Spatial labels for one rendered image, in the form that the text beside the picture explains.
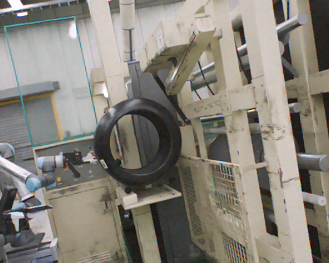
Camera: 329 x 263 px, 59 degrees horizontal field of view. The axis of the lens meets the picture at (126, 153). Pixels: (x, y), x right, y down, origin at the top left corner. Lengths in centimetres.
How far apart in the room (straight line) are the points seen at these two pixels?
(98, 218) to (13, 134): 922
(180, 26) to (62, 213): 162
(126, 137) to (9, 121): 954
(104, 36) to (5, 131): 954
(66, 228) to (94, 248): 29
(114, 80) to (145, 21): 983
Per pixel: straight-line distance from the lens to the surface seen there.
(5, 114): 1152
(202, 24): 160
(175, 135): 182
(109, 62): 217
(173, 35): 164
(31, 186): 173
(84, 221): 244
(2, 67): 1179
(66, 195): 240
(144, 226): 224
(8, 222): 109
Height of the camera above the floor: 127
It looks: 5 degrees down
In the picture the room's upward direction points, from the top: 12 degrees counter-clockwise
